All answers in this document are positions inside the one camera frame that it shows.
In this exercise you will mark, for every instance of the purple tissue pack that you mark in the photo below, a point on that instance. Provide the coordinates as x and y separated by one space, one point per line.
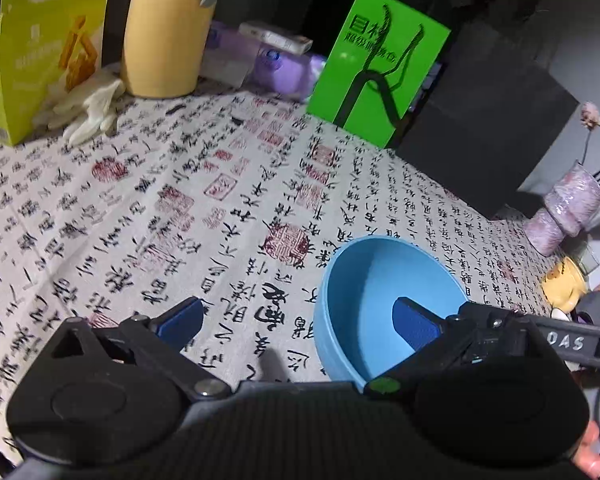
236 60

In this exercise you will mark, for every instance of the yellow snack box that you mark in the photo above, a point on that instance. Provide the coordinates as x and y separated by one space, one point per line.
47 48

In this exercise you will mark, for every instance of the person's hand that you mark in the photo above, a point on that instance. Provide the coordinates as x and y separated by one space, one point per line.
586 458

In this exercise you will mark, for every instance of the pink textured vase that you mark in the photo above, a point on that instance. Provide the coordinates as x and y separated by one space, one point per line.
567 209

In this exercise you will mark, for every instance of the calligraphy print tablecloth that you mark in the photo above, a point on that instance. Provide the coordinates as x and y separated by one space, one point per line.
238 198

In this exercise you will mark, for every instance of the green printed box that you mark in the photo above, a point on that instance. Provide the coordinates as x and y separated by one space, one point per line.
381 58

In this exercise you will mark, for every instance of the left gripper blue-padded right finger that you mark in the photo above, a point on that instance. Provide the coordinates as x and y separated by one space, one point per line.
446 353

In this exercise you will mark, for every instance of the yellow cup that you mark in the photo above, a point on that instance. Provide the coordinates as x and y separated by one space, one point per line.
564 286

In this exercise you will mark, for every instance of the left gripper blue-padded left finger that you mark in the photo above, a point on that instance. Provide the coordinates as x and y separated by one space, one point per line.
157 344

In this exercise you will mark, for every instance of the small white box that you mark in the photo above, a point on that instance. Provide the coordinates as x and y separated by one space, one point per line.
275 37

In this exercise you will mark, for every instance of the yellow thermos jug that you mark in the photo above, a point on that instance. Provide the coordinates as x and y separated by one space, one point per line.
163 46

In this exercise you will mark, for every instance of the blue plastic bowl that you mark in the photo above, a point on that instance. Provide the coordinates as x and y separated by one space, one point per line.
353 326

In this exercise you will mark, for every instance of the white rubber gloves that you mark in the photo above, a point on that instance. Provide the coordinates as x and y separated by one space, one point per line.
86 111

